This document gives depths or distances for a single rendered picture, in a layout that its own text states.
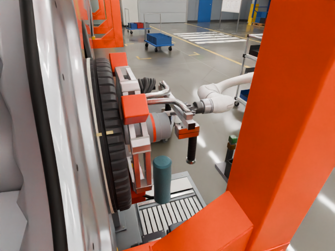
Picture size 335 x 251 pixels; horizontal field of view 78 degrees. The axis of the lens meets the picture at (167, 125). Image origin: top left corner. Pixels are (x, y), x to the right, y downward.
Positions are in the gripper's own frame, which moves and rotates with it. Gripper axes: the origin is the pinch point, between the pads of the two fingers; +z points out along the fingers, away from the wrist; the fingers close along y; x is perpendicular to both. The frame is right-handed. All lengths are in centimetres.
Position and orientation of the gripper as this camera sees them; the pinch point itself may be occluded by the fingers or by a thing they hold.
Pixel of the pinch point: (168, 111)
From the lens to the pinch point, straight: 116.5
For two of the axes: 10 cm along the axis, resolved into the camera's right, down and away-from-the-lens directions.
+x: 0.1, -8.5, -5.3
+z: -9.5, 1.5, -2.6
